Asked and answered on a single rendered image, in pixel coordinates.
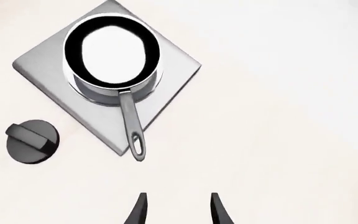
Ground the flat square stove plate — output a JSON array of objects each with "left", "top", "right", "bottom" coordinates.
[{"left": 12, "top": 0, "right": 203, "bottom": 157}]

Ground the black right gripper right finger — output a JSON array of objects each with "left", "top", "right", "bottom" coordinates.
[{"left": 210, "top": 192, "right": 235, "bottom": 224}]

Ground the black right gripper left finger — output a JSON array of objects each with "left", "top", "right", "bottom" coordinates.
[{"left": 123, "top": 192, "right": 149, "bottom": 224}]

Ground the frying pan with grey handle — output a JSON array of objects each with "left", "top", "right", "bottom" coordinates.
[{"left": 62, "top": 13, "right": 164, "bottom": 162}]

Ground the round black stove knob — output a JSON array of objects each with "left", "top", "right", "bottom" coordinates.
[{"left": 5, "top": 119, "right": 60, "bottom": 164}]

